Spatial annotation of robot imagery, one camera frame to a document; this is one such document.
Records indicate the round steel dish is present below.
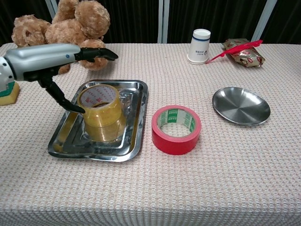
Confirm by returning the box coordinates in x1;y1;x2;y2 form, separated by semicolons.
212;86;271;126

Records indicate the green yellow sponge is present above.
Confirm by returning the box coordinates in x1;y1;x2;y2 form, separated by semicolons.
0;80;21;106

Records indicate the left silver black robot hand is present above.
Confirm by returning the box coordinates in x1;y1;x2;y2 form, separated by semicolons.
4;43;119;114

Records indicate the white paper cup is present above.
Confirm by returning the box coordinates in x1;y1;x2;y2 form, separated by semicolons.
187;28;212;65

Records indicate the gold red wrapped packet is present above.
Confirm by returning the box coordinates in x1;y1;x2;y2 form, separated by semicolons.
222;38;266;69

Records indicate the rectangular steel tray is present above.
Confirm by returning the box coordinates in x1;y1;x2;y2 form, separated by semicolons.
48;79;149;163

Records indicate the red feather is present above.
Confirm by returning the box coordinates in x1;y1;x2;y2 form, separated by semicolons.
205;39;263;65

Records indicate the yellow clear tape roll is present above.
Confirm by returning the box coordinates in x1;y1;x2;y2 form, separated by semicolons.
77;84;123;129

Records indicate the beige waffle tablecloth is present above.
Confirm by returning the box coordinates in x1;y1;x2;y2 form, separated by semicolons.
0;42;301;226

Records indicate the red tape roll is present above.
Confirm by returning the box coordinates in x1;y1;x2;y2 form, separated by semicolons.
151;105;202;156

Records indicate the brown teddy bear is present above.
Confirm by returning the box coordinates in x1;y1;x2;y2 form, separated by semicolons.
11;0;111;75

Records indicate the grey partition post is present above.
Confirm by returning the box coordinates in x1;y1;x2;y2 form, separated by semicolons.
157;0;170;44
45;0;58;24
251;0;278;43

